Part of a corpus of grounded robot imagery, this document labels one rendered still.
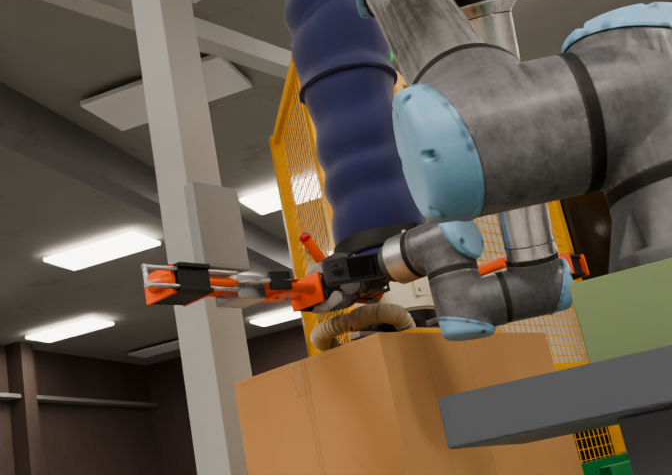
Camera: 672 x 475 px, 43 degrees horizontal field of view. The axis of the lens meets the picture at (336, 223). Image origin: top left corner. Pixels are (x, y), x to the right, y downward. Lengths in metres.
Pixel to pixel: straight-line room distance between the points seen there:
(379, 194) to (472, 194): 1.01
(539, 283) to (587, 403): 0.83
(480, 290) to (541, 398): 0.82
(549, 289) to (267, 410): 0.61
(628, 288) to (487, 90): 0.24
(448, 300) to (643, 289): 0.73
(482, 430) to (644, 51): 0.43
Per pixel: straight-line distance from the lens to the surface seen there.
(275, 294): 1.65
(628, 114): 0.89
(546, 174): 0.88
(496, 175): 0.86
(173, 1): 3.36
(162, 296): 1.45
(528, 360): 1.93
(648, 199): 0.88
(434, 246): 1.50
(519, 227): 1.47
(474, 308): 1.47
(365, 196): 1.87
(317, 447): 1.65
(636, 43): 0.92
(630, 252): 0.89
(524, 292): 1.49
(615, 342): 0.78
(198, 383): 2.87
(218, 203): 2.96
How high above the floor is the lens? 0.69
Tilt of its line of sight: 17 degrees up
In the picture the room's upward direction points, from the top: 11 degrees counter-clockwise
